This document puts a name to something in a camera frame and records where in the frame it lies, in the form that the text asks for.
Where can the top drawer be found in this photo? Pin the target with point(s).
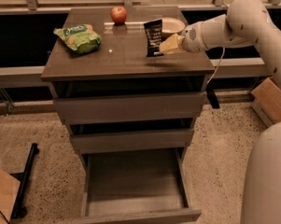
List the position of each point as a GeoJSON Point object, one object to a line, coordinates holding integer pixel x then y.
{"type": "Point", "coordinates": [129, 108]}

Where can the red apple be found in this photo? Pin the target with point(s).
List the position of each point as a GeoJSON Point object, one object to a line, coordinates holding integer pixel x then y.
{"type": "Point", "coordinates": [118, 15]}

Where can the green chip bag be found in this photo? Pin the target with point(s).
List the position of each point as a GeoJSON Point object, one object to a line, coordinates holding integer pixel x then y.
{"type": "Point", "coordinates": [81, 39]}

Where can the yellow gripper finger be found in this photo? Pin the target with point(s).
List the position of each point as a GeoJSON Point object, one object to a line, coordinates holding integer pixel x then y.
{"type": "Point", "coordinates": [172, 45]}

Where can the middle drawer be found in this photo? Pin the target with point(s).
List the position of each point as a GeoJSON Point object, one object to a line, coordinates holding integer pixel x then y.
{"type": "Point", "coordinates": [113, 142]}

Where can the brown drawer cabinet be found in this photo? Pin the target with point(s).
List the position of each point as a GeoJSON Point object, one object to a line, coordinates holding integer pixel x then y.
{"type": "Point", "coordinates": [121, 67]}

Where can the cardboard box right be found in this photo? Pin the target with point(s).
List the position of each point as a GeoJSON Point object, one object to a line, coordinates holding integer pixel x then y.
{"type": "Point", "coordinates": [267, 102]}

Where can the white paper bowl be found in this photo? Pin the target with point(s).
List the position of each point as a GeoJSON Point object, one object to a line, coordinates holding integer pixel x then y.
{"type": "Point", "coordinates": [171, 26]}

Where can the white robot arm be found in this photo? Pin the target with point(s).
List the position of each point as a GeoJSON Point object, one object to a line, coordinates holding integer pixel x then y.
{"type": "Point", "coordinates": [246, 23]}

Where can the black plug adapter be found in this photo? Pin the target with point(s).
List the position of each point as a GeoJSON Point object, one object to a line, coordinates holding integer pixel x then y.
{"type": "Point", "coordinates": [212, 98]}

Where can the open bottom drawer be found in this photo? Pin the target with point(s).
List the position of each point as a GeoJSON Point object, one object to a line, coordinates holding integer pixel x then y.
{"type": "Point", "coordinates": [136, 187]}

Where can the cardboard sheet left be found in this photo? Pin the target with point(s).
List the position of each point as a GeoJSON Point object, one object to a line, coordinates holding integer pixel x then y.
{"type": "Point", "coordinates": [9, 187]}

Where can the black metal stand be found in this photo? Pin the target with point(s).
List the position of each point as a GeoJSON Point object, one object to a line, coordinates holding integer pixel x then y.
{"type": "Point", "coordinates": [19, 210]}

